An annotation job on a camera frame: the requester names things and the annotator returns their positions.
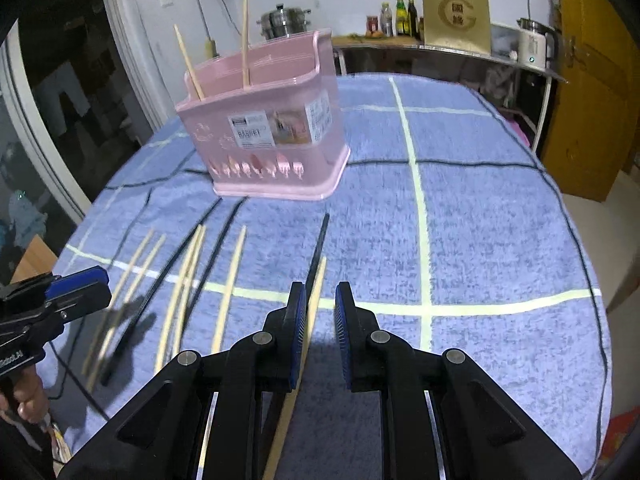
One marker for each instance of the white electric kettle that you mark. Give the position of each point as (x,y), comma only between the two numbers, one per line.
(535,45)

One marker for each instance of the steel steamer pot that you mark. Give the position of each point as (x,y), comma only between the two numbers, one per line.
(285,22)

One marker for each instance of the clear plastic bottle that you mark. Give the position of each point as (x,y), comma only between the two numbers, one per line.
(386,20)

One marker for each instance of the metal kitchen shelf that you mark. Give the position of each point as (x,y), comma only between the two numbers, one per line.
(450,62)

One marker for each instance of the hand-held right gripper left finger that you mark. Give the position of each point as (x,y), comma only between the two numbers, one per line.
(298,332)

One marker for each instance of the dark sauce bottle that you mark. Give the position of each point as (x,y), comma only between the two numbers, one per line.
(413,17)

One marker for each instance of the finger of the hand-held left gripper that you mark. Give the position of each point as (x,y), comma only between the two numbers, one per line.
(75,278)
(82,301)

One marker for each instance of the blue checked blanket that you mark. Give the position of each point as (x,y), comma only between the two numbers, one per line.
(475,240)

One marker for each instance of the person's left hand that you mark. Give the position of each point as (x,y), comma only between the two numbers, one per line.
(31,400)

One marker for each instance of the wooden cutting board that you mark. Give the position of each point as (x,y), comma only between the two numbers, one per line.
(350,40)

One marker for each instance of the glass sliding door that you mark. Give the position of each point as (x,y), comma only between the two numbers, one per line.
(45,125)

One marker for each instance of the red sauce jar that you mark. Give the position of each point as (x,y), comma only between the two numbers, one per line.
(372,24)

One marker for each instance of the yellow wooden door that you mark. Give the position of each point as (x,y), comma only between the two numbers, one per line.
(590,85)

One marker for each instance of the pink plastic utensil basket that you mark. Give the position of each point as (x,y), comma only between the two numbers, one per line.
(270,125)

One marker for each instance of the wooden chopstick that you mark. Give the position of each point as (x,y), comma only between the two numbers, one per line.
(142,280)
(131,272)
(319,280)
(178,298)
(189,62)
(229,289)
(245,40)
(190,291)

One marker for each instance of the gold gift box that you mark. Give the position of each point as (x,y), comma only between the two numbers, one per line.
(457,17)

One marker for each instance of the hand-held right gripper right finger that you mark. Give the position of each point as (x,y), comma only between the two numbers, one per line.
(342,332)

